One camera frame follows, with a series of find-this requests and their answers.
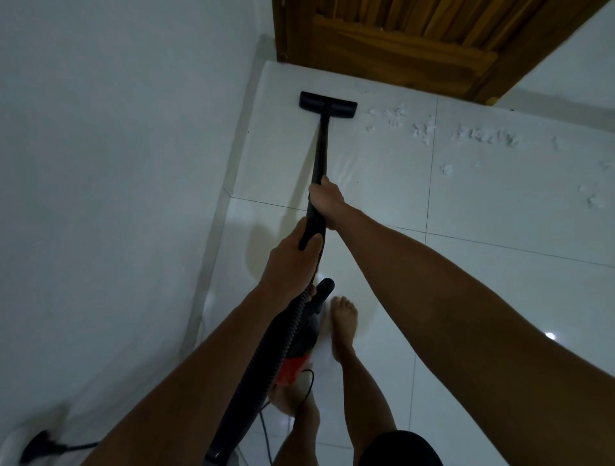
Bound person's leg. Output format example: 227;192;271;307
268;379;322;466
329;296;397;466

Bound person's right forearm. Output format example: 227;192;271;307
331;206;615;466

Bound red and black vacuum cleaner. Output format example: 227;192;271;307
204;90;359;466

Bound black power cord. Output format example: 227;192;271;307
19;368;316;466

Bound person's left forearm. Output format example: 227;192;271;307
81;283;294;466

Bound black shorts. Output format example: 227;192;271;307
357;430;445;466

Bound person's right hand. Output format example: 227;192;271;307
307;175;349;231

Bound person's left hand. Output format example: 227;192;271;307
259;216;324;313

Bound scattered white paper scraps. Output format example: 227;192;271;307
365;103;615;212

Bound person's right leg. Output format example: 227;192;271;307
329;296;397;466

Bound person's left leg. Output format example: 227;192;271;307
268;379;322;466

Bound brown wooden door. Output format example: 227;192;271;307
271;0;611;104

